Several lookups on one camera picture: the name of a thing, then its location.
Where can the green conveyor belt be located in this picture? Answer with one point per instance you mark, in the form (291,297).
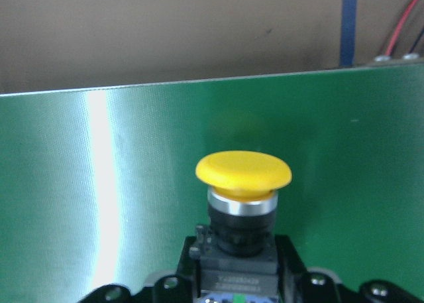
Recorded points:
(98,185)

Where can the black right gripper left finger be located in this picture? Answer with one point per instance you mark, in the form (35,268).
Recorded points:
(107,294)

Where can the yellow push button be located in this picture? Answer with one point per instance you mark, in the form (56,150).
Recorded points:
(236,252)

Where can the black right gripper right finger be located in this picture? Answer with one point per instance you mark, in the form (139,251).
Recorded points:
(382,291)

